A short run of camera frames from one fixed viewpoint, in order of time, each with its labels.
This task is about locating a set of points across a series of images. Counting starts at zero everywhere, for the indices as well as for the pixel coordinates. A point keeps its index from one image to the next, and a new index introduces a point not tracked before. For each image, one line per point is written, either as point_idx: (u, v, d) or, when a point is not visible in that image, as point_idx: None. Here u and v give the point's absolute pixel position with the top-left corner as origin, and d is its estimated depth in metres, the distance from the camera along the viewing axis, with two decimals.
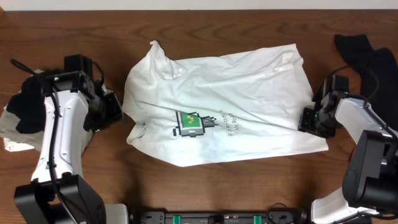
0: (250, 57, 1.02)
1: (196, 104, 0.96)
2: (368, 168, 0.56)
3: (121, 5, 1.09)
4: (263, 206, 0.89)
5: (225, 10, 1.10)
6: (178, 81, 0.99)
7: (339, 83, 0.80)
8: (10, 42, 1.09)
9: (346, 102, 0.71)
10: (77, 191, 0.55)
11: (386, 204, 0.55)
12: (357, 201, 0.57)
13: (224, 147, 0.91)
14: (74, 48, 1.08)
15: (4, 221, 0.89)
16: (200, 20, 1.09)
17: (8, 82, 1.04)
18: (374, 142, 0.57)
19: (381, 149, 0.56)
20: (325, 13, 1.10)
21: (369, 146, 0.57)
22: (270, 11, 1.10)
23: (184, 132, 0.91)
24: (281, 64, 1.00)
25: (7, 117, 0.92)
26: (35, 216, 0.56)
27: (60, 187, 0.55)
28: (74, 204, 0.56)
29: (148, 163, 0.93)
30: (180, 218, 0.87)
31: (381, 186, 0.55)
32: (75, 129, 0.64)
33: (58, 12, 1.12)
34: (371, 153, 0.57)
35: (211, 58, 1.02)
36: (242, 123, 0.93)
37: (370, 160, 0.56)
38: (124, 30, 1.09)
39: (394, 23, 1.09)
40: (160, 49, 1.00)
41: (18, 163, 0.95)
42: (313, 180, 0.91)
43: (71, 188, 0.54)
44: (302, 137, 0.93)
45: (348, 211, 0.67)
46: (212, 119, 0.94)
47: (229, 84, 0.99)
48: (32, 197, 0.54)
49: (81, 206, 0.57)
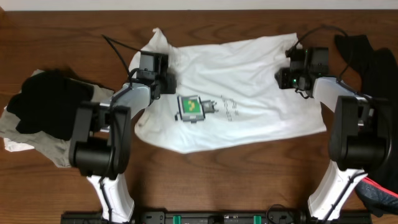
0: (252, 45, 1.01)
1: (197, 90, 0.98)
2: (348, 128, 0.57)
3: (120, 5, 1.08)
4: (263, 206, 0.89)
5: (225, 10, 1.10)
6: (180, 68, 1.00)
7: (319, 55, 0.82)
8: (10, 43, 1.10)
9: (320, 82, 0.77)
10: (125, 119, 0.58)
11: (367, 158, 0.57)
12: (339, 160, 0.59)
13: (226, 132, 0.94)
14: (74, 49, 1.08)
15: (5, 220, 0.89)
16: (201, 20, 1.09)
17: (9, 83, 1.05)
18: (349, 104, 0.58)
19: (356, 111, 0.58)
20: (326, 13, 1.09)
21: (343, 109, 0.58)
22: (271, 11, 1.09)
23: (185, 117, 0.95)
24: (282, 51, 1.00)
25: (7, 117, 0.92)
26: (81, 134, 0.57)
27: (115, 111, 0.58)
28: (117, 133, 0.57)
29: (148, 163, 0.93)
30: (180, 218, 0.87)
31: (360, 143, 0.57)
32: (137, 101, 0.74)
33: (58, 12, 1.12)
34: (349, 112, 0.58)
35: (212, 47, 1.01)
36: (242, 109, 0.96)
37: (347, 120, 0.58)
38: (124, 31, 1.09)
39: (395, 23, 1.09)
40: (162, 36, 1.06)
41: (18, 163, 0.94)
42: (313, 181, 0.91)
43: (122, 114, 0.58)
44: (300, 124, 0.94)
45: (338, 182, 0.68)
46: (212, 105, 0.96)
47: (231, 71, 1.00)
48: (91, 109, 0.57)
49: (119, 140, 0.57)
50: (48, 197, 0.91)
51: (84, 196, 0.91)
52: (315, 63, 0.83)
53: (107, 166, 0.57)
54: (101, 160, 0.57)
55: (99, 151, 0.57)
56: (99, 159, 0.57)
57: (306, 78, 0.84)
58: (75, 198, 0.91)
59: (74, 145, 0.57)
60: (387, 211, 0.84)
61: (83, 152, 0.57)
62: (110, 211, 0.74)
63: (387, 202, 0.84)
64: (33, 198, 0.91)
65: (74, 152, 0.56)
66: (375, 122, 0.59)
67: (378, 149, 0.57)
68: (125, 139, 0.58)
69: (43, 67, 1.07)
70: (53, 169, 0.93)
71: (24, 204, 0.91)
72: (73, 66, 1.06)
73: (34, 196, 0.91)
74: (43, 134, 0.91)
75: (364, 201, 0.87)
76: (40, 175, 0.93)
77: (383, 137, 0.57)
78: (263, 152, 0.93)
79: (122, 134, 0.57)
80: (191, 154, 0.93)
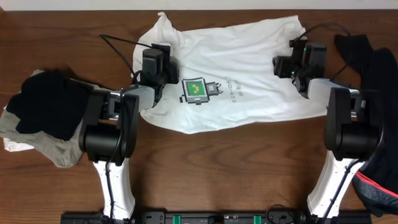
0: (254, 28, 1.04)
1: (202, 71, 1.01)
2: (342, 117, 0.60)
3: (120, 6, 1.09)
4: (263, 206, 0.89)
5: (226, 10, 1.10)
6: (185, 50, 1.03)
7: (318, 56, 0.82)
8: (10, 42, 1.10)
9: (313, 82, 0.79)
10: (134, 104, 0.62)
11: (362, 147, 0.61)
12: (336, 149, 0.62)
13: (231, 114, 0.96)
14: (74, 48, 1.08)
15: (4, 220, 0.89)
16: (201, 20, 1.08)
17: (8, 83, 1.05)
18: (343, 94, 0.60)
19: (349, 101, 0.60)
20: (326, 13, 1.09)
21: (337, 100, 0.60)
22: (272, 10, 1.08)
23: (189, 99, 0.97)
24: (285, 34, 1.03)
25: (7, 117, 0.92)
26: (91, 119, 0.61)
27: (125, 98, 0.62)
28: (126, 117, 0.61)
29: (148, 163, 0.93)
30: (180, 218, 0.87)
31: (355, 132, 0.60)
32: (145, 99, 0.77)
33: (58, 12, 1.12)
34: (342, 103, 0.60)
35: (216, 30, 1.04)
36: (245, 90, 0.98)
37: (342, 110, 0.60)
38: (124, 30, 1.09)
39: (394, 23, 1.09)
40: (166, 20, 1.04)
41: (18, 163, 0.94)
42: (313, 180, 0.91)
43: (131, 101, 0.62)
44: (303, 105, 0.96)
45: (335, 173, 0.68)
46: (217, 86, 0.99)
47: (234, 53, 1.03)
48: (102, 94, 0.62)
49: (127, 125, 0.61)
50: (48, 198, 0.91)
51: (84, 196, 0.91)
52: (312, 63, 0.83)
53: (115, 149, 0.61)
54: (111, 144, 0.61)
55: (108, 135, 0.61)
56: (107, 143, 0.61)
57: (301, 79, 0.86)
58: (75, 198, 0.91)
59: (86, 129, 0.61)
60: (386, 211, 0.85)
61: (92, 135, 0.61)
62: (112, 204, 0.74)
63: (387, 202, 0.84)
64: (33, 198, 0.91)
65: (84, 136, 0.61)
66: (367, 113, 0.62)
67: (371, 137, 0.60)
68: (132, 124, 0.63)
69: (43, 66, 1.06)
70: (53, 169, 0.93)
71: (25, 204, 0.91)
72: (73, 66, 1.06)
73: (34, 196, 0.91)
74: (43, 134, 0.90)
75: (364, 201, 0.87)
76: (40, 175, 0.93)
77: (375, 125, 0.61)
78: (263, 152, 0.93)
79: (130, 120, 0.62)
80: (191, 154, 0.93)
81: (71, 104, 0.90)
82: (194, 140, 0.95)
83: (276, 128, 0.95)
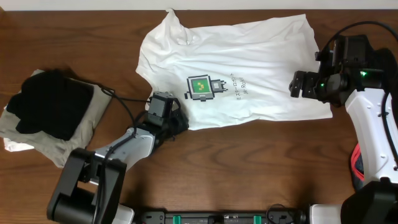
0: (263, 27, 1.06)
1: (208, 68, 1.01)
2: (372, 218, 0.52)
3: (121, 5, 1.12)
4: (263, 206, 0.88)
5: (225, 10, 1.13)
6: (192, 47, 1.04)
7: (353, 47, 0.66)
8: (11, 42, 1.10)
9: (357, 98, 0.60)
10: (117, 177, 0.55)
11: None
12: None
13: (235, 111, 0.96)
14: (74, 48, 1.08)
15: (5, 221, 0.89)
16: (200, 20, 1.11)
17: (8, 82, 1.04)
18: (383, 197, 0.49)
19: (390, 205, 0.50)
20: (324, 13, 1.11)
21: (374, 202, 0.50)
22: (270, 11, 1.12)
23: (194, 96, 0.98)
24: (291, 33, 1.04)
25: (7, 117, 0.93)
26: (68, 198, 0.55)
27: (106, 167, 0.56)
28: (100, 217, 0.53)
29: (147, 163, 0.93)
30: (180, 218, 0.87)
31: None
32: (140, 152, 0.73)
33: (59, 12, 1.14)
34: (378, 206, 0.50)
35: (222, 28, 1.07)
36: (251, 87, 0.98)
37: (375, 211, 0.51)
38: (124, 30, 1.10)
39: (395, 23, 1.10)
40: (175, 17, 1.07)
41: (19, 163, 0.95)
42: (313, 181, 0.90)
43: (116, 170, 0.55)
44: (309, 105, 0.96)
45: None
46: (222, 83, 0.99)
47: (240, 50, 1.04)
48: (81, 161, 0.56)
49: (104, 203, 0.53)
50: (46, 198, 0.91)
51: None
52: (350, 58, 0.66)
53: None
54: (84, 218, 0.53)
55: (82, 209, 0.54)
56: (76, 214, 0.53)
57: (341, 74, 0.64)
58: None
59: (58, 198, 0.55)
60: None
61: (66, 205, 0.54)
62: None
63: None
64: (33, 198, 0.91)
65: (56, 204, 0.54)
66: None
67: None
68: (112, 200, 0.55)
69: (42, 66, 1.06)
70: (53, 168, 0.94)
71: (24, 204, 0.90)
72: (73, 66, 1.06)
73: (34, 196, 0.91)
74: (43, 134, 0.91)
75: None
76: (39, 175, 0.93)
77: None
78: (263, 152, 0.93)
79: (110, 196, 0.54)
80: (191, 154, 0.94)
81: (71, 104, 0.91)
82: (194, 140, 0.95)
83: (276, 128, 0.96)
